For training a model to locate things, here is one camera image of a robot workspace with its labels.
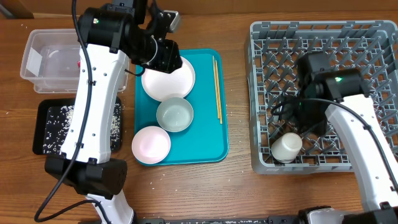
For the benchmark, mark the teal serving tray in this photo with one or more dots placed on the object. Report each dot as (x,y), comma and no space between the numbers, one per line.
(206,139)

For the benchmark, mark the grey bowl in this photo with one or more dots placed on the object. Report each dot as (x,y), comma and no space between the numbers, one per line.
(175,114)

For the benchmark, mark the small pink plate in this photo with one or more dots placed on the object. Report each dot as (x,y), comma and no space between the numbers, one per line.
(151,145)

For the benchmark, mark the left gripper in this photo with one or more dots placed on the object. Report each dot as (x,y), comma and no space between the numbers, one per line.
(170,48)

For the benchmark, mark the grey dishwasher rack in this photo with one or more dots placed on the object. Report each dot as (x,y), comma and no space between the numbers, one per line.
(272,51)

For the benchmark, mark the clear plastic bin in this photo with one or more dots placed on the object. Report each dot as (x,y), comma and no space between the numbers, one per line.
(51,56)

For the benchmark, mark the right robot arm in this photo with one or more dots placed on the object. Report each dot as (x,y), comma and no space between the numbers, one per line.
(342,98)

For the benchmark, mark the large white plate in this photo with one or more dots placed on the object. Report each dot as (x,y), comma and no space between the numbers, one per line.
(161,86)

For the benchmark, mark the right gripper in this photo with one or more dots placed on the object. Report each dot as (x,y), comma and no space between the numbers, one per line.
(287,112)

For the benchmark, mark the white cup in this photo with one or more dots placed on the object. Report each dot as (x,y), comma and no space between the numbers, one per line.
(287,147)

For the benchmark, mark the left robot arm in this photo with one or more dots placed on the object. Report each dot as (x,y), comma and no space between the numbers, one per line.
(109,36)

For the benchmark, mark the black tray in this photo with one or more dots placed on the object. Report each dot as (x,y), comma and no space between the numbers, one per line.
(53,121)

